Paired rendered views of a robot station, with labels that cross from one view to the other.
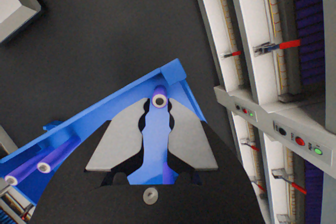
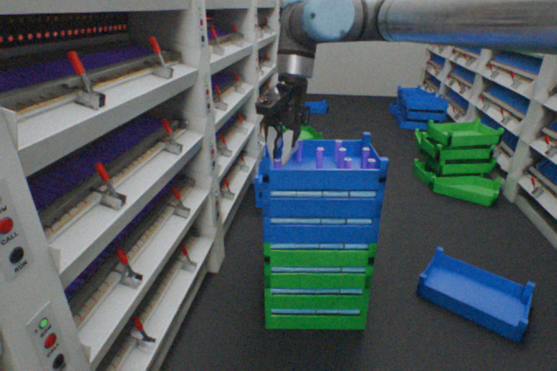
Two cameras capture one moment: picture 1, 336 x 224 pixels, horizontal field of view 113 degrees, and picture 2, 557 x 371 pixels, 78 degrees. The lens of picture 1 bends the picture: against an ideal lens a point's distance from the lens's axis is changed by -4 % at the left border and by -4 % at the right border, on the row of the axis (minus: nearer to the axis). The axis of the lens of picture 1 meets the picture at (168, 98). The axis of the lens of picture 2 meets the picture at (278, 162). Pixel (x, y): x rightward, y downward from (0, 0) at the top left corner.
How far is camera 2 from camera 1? 0.78 m
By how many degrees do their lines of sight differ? 52
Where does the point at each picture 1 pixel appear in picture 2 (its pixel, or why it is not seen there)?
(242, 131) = (225, 204)
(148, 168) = (311, 162)
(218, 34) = (179, 290)
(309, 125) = (205, 152)
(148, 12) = not seen: outside the picture
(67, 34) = not seen: outside the picture
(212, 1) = (156, 324)
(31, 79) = not seen: outside the picture
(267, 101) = (201, 189)
